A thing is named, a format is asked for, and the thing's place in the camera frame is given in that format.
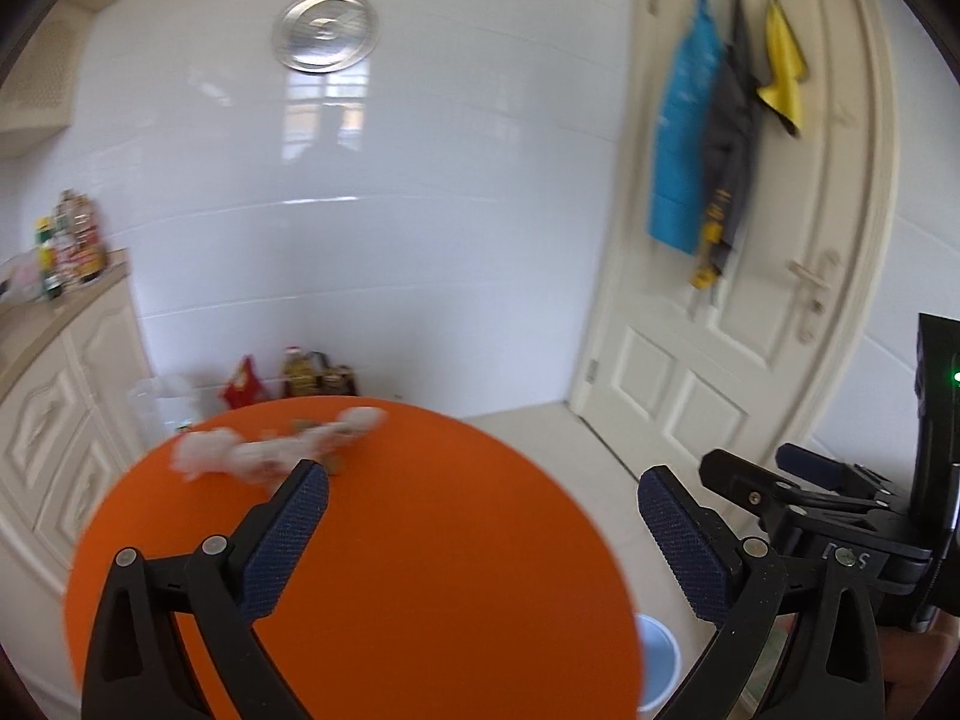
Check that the red bag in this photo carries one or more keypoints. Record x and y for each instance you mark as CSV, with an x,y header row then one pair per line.
x,y
244,386

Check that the yellow black hanging item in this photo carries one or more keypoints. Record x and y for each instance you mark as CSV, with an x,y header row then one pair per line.
x,y
712,240

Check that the green yellow bottle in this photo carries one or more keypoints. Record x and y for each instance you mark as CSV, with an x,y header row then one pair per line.
x,y
47,262

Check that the large white cotton clump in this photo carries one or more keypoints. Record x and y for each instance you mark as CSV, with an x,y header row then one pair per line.
x,y
202,454

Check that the cream kitchen cabinet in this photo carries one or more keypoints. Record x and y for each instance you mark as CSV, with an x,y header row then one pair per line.
x,y
52,420

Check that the clear plastic container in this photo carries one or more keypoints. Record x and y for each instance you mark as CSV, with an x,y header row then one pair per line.
x,y
161,412

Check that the round silver wall plate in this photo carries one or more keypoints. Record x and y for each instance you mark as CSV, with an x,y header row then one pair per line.
x,y
325,31

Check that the grey hanging cloth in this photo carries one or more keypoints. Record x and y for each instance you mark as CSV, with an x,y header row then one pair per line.
x,y
731,142

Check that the white plastic bin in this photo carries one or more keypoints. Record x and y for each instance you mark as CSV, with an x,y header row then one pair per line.
x,y
658,656

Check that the red label bottle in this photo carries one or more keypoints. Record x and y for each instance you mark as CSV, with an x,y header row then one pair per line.
x,y
71,247

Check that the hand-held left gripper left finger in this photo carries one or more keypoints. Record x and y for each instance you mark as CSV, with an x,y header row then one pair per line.
x,y
289,532

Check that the clear plastic bag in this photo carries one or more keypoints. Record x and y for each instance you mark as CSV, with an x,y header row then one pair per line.
x,y
19,277

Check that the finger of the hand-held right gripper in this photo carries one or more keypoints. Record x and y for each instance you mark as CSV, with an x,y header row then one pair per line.
x,y
750,491
817,465

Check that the cream wall cabinet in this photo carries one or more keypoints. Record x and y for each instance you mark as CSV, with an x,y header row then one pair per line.
x,y
41,67

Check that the blue hanging cloth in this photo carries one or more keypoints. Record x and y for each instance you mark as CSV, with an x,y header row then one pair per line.
x,y
682,142

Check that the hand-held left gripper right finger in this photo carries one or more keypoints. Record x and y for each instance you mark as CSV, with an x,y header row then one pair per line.
x,y
686,547

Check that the door hinge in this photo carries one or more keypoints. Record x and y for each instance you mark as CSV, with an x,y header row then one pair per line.
x,y
591,371

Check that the person's right forearm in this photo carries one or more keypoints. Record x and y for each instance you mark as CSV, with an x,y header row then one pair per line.
x,y
915,671

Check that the cooking oil bottle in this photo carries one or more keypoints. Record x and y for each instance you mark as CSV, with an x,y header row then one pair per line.
x,y
302,373

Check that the yellow hanging cloth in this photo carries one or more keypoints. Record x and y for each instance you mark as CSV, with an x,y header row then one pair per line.
x,y
784,82

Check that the white panel door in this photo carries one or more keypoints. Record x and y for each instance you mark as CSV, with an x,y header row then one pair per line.
x,y
735,405

